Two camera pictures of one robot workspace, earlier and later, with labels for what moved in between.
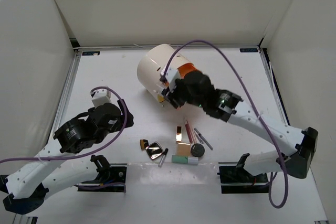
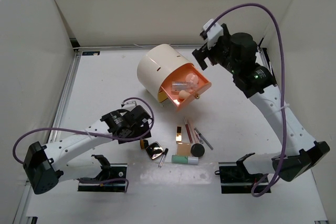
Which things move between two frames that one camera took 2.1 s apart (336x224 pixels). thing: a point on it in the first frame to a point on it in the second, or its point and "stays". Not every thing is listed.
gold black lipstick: x=178 y=135 stays
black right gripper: x=172 y=96 to x=205 y=52
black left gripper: x=118 y=124 to x=142 y=130
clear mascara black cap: x=162 y=161 stays
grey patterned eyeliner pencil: x=204 y=139 stays
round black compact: x=197 y=150 stays
